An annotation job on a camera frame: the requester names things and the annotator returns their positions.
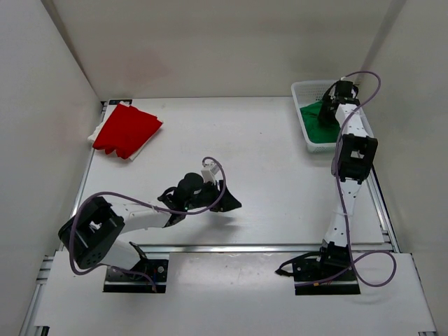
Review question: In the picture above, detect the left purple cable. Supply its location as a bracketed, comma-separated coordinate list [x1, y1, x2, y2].
[68, 156, 228, 291]

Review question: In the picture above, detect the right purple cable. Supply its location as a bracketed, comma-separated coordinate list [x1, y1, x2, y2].
[293, 70, 398, 288]

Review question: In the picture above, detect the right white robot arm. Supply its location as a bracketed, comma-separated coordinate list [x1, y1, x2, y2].
[314, 80, 378, 280]

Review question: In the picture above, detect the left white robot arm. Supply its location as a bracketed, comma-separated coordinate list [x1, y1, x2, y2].
[58, 172, 242, 280]

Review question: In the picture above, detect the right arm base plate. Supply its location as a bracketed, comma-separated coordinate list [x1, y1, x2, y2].
[275, 255, 361, 296]

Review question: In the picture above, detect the white t shirt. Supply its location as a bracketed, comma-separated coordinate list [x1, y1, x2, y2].
[87, 120, 148, 161]

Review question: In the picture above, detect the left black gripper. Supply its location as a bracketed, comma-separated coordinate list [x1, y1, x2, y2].
[185, 180, 242, 213]

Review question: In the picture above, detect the white plastic basket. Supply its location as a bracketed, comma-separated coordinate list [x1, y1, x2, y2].
[290, 79, 375, 155]

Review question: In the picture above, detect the green item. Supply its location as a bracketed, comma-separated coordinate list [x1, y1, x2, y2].
[300, 101, 340, 144]

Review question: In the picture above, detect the purple cable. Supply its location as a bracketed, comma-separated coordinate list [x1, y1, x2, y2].
[293, 70, 398, 288]
[68, 156, 228, 291]

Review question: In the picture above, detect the red t shirt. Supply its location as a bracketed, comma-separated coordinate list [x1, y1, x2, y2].
[92, 104, 163, 160]

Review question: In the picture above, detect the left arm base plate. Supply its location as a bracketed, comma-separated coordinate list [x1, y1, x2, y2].
[103, 254, 169, 294]

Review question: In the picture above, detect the black label on table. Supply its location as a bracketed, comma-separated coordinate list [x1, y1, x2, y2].
[108, 99, 132, 106]

